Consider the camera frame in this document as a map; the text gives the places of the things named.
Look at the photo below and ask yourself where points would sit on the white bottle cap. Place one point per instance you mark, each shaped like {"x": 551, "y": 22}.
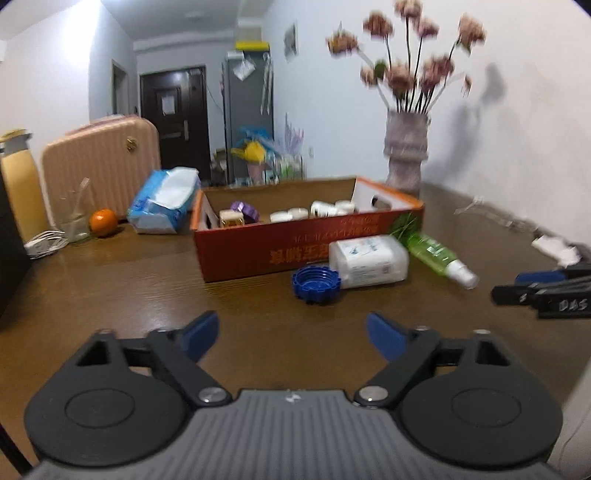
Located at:
{"x": 281, "y": 216}

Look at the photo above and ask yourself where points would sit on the orange cardboard box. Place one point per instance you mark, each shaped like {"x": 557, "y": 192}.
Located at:
{"x": 264, "y": 247}

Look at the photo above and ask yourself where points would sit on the purple gear cap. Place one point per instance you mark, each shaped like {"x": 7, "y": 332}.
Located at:
{"x": 249, "y": 213}

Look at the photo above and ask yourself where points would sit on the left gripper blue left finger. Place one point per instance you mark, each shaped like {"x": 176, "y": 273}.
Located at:
{"x": 197, "y": 337}

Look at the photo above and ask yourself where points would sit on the white round lid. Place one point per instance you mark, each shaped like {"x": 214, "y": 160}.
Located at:
{"x": 298, "y": 213}

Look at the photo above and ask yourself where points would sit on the green spray bottle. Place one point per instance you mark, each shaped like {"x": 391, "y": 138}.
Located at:
{"x": 441, "y": 259}

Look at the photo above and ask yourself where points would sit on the clear glass cup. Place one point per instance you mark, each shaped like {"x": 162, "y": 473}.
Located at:
{"x": 75, "y": 206}

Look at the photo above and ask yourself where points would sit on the yellow thermos jug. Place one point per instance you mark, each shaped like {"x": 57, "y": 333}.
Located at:
{"x": 21, "y": 178}

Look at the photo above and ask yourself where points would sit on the grey refrigerator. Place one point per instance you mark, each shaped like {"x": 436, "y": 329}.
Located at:
{"x": 247, "y": 98}

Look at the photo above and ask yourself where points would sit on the dried pink roses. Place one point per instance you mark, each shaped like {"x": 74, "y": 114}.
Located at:
{"x": 412, "y": 82}

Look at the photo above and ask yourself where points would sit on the blue gear cap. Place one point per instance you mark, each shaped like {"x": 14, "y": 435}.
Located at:
{"x": 315, "y": 284}

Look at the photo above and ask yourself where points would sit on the wire rack with bottles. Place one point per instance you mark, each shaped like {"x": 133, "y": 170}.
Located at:
{"x": 288, "y": 168}

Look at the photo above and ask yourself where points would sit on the blue tissue pack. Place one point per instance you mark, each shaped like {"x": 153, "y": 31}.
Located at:
{"x": 162, "y": 203}

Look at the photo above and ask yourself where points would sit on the dark entrance door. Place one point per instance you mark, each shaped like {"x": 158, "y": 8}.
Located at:
{"x": 175, "y": 103}

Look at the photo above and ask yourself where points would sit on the crumpled white tissue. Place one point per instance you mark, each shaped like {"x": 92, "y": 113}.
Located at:
{"x": 556, "y": 248}

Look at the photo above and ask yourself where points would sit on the yellow box on fridge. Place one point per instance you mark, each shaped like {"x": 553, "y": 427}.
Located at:
{"x": 252, "y": 46}

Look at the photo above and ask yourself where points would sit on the yellow blue toy pile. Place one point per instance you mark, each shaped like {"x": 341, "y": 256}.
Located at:
{"x": 255, "y": 145}

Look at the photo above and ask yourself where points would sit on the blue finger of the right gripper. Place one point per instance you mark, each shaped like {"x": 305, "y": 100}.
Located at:
{"x": 542, "y": 277}

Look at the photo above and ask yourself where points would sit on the pink suitcase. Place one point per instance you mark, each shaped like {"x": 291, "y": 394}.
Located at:
{"x": 116, "y": 154}

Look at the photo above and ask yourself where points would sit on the wall picture frame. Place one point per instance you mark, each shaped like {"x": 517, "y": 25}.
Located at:
{"x": 290, "y": 47}

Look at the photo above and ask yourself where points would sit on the small white spray bottle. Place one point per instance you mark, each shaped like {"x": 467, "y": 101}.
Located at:
{"x": 321, "y": 209}

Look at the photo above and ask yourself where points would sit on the black paper bag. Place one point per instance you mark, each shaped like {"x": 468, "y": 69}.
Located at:
{"x": 14, "y": 261}

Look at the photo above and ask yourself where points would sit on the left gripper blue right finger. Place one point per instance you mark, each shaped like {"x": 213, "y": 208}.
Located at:
{"x": 388, "y": 337}

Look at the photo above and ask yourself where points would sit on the white rectangular bottle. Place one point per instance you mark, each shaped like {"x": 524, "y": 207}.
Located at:
{"x": 369, "y": 261}

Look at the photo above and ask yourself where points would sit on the orange fruit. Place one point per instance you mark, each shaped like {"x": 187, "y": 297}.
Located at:
{"x": 103, "y": 223}

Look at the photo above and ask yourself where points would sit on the beige cube adapter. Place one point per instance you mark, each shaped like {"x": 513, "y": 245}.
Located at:
{"x": 230, "y": 218}

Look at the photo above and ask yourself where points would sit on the pink ceramic vase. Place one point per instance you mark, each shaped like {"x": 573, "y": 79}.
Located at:
{"x": 406, "y": 148}

